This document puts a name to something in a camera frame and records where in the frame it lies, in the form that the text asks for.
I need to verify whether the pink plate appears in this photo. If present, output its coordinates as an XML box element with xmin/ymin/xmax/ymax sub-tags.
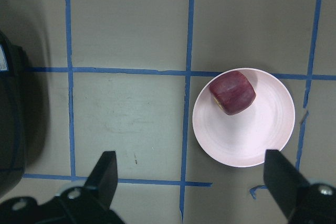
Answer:
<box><xmin>192</xmin><ymin>68</ymin><xmax>295</xmax><ymax>167</ymax></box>

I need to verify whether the dark grey rice cooker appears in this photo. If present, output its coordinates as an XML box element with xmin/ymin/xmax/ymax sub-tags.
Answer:
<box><xmin>1</xmin><ymin>33</ymin><xmax>26</xmax><ymax>197</ymax></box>

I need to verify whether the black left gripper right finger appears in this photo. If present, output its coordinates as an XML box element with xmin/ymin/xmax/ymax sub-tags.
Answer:
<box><xmin>264</xmin><ymin>150</ymin><xmax>335</xmax><ymax>223</ymax></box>

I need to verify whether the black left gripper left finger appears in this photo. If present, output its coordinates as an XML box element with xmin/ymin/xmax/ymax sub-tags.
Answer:
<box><xmin>56</xmin><ymin>151</ymin><xmax>118</xmax><ymax>211</ymax></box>

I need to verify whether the red apple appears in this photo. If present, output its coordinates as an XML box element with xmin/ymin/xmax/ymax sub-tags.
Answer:
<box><xmin>209</xmin><ymin>70</ymin><xmax>256</xmax><ymax>115</ymax></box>

